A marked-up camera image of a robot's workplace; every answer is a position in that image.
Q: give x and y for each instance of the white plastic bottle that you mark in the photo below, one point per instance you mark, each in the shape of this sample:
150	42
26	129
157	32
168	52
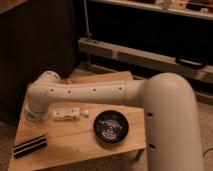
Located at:
61	114

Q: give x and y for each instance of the metal vertical pole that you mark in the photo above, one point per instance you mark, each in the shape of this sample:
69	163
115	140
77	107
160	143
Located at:
88	33

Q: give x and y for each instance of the wooden low table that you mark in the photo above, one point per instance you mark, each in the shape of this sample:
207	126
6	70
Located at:
74	141

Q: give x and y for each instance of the black round bowl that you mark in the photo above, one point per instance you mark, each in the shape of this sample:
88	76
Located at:
111	126

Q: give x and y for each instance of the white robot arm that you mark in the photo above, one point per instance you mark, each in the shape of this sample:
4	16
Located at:
170	111

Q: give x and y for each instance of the black handle on drawer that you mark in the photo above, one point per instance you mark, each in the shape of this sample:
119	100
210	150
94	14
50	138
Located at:
190	65

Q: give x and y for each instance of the black white striped box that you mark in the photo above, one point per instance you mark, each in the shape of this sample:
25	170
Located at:
29	146

